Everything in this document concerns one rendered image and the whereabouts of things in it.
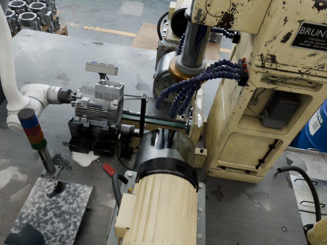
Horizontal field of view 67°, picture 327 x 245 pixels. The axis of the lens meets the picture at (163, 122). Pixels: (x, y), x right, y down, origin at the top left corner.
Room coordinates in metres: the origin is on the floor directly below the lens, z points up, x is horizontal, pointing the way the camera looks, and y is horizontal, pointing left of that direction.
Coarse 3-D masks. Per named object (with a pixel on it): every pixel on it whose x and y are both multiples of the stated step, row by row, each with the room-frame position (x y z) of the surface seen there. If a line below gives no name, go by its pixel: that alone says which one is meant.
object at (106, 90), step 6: (96, 84) 0.89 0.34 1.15; (102, 84) 0.95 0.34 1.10; (108, 84) 0.96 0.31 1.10; (114, 84) 0.96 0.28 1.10; (120, 84) 0.95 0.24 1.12; (96, 90) 0.87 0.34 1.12; (102, 90) 0.87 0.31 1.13; (108, 90) 0.87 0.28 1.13; (114, 90) 0.88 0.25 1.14; (120, 90) 0.89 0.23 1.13; (96, 96) 0.86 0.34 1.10; (102, 96) 0.86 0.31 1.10; (108, 96) 0.86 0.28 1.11; (114, 96) 0.86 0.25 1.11; (120, 96) 0.89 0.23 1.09
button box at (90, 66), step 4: (88, 64) 1.13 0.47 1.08; (92, 64) 1.13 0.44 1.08; (96, 64) 1.13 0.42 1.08; (100, 64) 1.13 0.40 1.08; (104, 64) 1.15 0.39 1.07; (88, 68) 1.11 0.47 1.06; (92, 68) 1.12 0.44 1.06; (96, 68) 1.12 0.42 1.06; (100, 68) 1.12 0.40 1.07; (104, 68) 1.12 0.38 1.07; (108, 68) 1.12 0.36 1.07; (112, 68) 1.13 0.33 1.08; (116, 68) 1.14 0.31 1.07; (100, 72) 1.11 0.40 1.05; (104, 72) 1.11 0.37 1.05; (108, 72) 1.11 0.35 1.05; (112, 72) 1.11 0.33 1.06; (116, 72) 1.14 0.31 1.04
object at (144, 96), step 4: (144, 96) 0.74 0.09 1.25; (144, 100) 0.73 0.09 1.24; (144, 104) 0.73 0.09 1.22; (144, 108) 0.73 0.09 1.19; (140, 112) 0.74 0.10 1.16; (144, 112) 0.73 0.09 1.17; (140, 116) 0.73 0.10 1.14; (144, 116) 0.73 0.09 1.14; (140, 120) 0.73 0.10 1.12; (144, 120) 0.74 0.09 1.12; (140, 124) 0.73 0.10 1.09; (144, 124) 0.75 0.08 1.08; (140, 128) 0.73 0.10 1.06; (144, 128) 0.76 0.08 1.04; (140, 132) 0.73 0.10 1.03; (140, 136) 0.73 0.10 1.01
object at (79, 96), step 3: (78, 93) 0.85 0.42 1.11; (81, 93) 0.85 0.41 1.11; (78, 96) 0.83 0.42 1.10; (81, 96) 0.85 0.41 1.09; (114, 99) 0.85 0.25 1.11; (114, 102) 0.84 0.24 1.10; (117, 102) 0.84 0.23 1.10; (117, 105) 0.83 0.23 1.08; (78, 117) 0.80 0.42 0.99; (75, 120) 0.79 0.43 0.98; (78, 120) 0.78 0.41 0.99; (111, 123) 0.79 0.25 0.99; (114, 123) 0.80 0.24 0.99; (111, 126) 0.78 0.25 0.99; (114, 126) 0.78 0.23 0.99
